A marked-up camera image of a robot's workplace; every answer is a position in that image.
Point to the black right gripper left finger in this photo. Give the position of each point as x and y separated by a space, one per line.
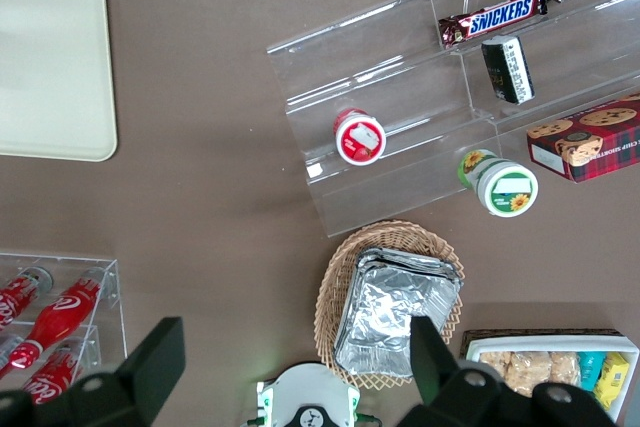
145 367

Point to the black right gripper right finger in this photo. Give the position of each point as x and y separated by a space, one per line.
445 382

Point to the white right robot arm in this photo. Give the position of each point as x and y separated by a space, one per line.
310 397

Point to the white rectangular snack tray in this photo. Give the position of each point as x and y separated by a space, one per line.
550 344

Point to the light oval wicker basket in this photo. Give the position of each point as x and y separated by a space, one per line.
330 292

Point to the beige plastic tray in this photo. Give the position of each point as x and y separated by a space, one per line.
50 62

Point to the clear rice cracker pack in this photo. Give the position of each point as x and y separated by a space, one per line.
495 364
530 372
565 369

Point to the clear acrylic bottle rack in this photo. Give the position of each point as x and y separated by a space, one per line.
112 287

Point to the stack of foil trays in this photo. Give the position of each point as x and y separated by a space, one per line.
390 307

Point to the red cola bottle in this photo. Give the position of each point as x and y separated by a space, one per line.
62 314
50 377
10 347
20 297

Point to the teal snack packet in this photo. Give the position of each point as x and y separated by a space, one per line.
591 369

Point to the yellow snack packet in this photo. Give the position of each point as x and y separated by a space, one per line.
614 379

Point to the green sunflower yogurt cup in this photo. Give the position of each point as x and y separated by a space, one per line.
505 189

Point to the red strawberry yogurt cup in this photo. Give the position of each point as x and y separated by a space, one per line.
360 142

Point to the red tartan cookie box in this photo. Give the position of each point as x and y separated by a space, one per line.
590 142

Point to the black white chocolate box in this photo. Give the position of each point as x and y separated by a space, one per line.
507 69

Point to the clear acrylic step shelf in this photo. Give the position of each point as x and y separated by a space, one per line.
350 72
590 57

